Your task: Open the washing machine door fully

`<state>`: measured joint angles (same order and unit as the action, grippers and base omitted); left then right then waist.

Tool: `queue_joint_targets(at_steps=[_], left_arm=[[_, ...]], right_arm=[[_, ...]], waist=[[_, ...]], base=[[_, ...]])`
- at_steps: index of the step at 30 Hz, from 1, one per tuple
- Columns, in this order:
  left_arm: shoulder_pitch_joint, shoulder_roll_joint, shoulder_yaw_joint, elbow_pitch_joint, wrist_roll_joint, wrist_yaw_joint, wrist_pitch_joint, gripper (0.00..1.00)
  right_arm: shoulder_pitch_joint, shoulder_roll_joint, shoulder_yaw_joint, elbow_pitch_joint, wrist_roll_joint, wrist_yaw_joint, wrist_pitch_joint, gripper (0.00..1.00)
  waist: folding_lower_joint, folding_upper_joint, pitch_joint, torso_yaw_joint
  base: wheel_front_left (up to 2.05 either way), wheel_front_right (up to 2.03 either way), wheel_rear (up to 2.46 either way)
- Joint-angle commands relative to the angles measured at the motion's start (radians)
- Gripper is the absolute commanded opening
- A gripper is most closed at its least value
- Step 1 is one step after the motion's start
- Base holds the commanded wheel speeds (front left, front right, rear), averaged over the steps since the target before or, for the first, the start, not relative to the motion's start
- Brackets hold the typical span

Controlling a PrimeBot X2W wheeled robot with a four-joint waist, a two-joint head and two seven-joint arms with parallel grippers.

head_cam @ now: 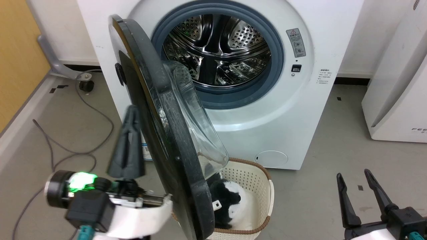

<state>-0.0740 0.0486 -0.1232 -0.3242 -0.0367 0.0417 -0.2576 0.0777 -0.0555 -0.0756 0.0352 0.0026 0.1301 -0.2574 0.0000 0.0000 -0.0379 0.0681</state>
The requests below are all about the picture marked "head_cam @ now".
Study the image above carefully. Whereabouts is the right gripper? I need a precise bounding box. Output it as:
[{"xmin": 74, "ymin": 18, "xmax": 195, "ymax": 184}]
[{"xmin": 337, "ymin": 169, "xmax": 427, "ymax": 240}]

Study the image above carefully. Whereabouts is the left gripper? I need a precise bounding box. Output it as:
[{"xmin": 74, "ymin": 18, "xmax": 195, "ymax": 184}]
[{"xmin": 46, "ymin": 105, "xmax": 174, "ymax": 239}]

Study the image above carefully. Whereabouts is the dark grey round washer door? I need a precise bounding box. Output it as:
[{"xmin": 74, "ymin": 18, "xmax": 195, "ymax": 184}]
[{"xmin": 108, "ymin": 14, "xmax": 230, "ymax": 240}]

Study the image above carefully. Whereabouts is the white front-load washing machine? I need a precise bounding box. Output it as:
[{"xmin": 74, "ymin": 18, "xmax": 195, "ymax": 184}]
[{"xmin": 77, "ymin": 0, "xmax": 365, "ymax": 170}]

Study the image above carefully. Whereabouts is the grey rubber door gasket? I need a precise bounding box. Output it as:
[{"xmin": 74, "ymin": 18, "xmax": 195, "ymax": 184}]
[{"xmin": 151, "ymin": 3, "xmax": 285, "ymax": 110}]

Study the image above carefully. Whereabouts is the blue and white sticker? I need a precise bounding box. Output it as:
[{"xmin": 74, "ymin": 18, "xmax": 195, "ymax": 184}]
[{"xmin": 140, "ymin": 133, "xmax": 154, "ymax": 161}]

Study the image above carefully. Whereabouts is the black caster wheel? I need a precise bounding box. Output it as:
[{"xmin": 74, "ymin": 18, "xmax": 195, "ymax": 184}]
[{"xmin": 78, "ymin": 79, "xmax": 95, "ymax": 93}]

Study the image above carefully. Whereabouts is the round white filter cover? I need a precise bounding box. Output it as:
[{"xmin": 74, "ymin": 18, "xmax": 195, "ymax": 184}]
[{"xmin": 255, "ymin": 150, "xmax": 288, "ymax": 168}]

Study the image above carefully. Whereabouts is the white laundry basket brown rim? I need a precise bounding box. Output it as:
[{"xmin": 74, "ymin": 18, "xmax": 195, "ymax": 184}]
[{"xmin": 172, "ymin": 158, "xmax": 275, "ymax": 240}]

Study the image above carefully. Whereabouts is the white appliance cabinet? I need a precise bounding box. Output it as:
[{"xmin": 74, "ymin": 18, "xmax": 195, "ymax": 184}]
[{"xmin": 361, "ymin": 0, "xmax": 427, "ymax": 143}]

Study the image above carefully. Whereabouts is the grey metal stand leg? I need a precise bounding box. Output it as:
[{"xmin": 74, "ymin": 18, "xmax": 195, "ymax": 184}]
[{"xmin": 37, "ymin": 35, "xmax": 93, "ymax": 81}]

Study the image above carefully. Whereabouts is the black and white garment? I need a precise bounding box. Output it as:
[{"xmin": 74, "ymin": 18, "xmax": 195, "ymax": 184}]
[{"xmin": 208, "ymin": 172, "xmax": 257, "ymax": 231}]

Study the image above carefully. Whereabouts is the steel washer drum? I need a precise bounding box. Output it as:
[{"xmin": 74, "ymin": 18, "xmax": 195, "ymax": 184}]
[{"xmin": 162, "ymin": 14, "xmax": 271, "ymax": 88}]

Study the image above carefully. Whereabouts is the orange wooden panel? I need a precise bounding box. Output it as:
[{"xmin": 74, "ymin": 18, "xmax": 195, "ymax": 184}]
[{"xmin": 0, "ymin": 0, "xmax": 51, "ymax": 134}]

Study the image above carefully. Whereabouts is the grey warning sticker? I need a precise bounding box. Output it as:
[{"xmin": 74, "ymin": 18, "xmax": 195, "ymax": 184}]
[{"xmin": 286, "ymin": 28, "xmax": 306, "ymax": 58}]

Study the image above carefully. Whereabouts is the grey floor cable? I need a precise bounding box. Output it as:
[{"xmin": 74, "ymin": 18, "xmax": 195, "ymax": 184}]
[{"xmin": 12, "ymin": 80, "xmax": 114, "ymax": 240}]

